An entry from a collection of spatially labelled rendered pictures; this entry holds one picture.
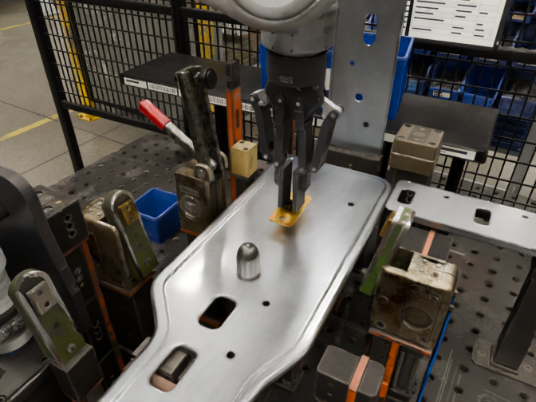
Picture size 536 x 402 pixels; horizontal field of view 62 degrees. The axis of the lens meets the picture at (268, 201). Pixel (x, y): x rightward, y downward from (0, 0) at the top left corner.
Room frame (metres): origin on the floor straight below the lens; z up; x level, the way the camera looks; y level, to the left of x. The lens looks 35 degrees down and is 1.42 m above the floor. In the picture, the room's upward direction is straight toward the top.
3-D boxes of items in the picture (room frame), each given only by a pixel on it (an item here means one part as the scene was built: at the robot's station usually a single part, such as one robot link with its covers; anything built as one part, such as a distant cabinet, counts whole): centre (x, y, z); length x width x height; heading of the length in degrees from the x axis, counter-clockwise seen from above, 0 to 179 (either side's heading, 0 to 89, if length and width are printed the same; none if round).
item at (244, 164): (0.67, 0.04, 0.88); 0.04 x 0.04 x 0.36; 62
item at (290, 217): (0.55, -0.04, 1.02); 0.08 x 0.04 x 0.01; 152
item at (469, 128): (1.02, -0.06, 1.02); 0.90 x 0.22 x 0.03; 62
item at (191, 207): (0.62, 0.11, 0.88); 0.07 x 0.06 x 0.35; 62
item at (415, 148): (0.73, -0.28, 0.88); 0.08 x 0.08 x 0.36; 62
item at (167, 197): (0.90, 0.28, 0.74); 0.11 x 0.10 x 0.09; 152
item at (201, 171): (0.59, 0.10, 1.06); 0.03 x 0.01 x 0.03; 62
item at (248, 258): (0.44, 0.03, 1.02); 0.03 x 0.03 x 0.07
